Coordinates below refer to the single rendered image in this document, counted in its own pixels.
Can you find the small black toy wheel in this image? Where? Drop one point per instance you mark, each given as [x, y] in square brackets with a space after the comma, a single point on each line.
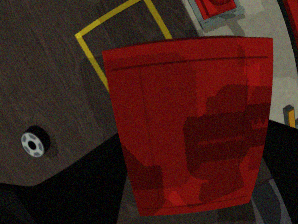
[35, 141]

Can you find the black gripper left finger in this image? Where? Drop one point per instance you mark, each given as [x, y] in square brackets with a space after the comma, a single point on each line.
[87, 192]

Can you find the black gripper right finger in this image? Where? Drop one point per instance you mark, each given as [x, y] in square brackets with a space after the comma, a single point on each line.
[281, 156]

